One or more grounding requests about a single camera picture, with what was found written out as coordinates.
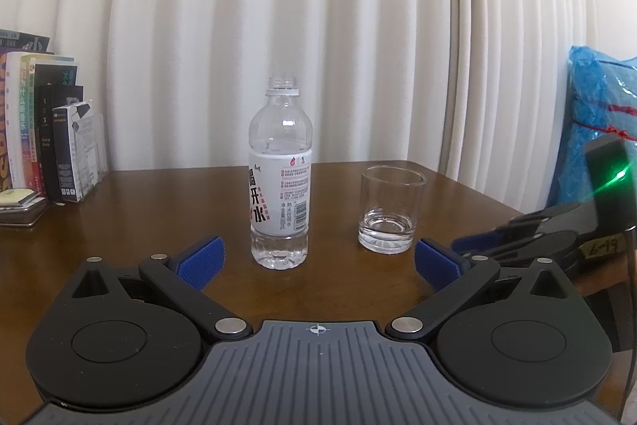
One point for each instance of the tall black cover book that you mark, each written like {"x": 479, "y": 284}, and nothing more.
{"x": 17, "y": 41}

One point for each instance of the white yellow spine book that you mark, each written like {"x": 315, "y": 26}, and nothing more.
{"x": 19, "y": 112}

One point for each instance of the white black product box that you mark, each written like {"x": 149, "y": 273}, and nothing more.
{"x": 68, "y": 171}

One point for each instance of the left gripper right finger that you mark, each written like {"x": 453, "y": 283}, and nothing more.
{"x": 521, "y": 337}

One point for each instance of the clear plastic water bottle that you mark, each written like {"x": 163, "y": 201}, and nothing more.
{"x": 280, "y": 138}

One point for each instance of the white pleated curtain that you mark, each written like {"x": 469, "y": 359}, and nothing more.
{"x": 474, "y": 89}

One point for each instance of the blue plastic bag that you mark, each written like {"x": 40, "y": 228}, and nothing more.
{"x": 601, "y": 100}

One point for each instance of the clear drinking glass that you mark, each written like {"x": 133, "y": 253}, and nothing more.
{"x": 391, "y": 198}

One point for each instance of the metal tin with sticky notes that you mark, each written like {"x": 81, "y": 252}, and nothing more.
{"x": 21, "y": 207}

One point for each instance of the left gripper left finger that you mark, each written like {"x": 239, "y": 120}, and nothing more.
{"x": 115, "y": 338}

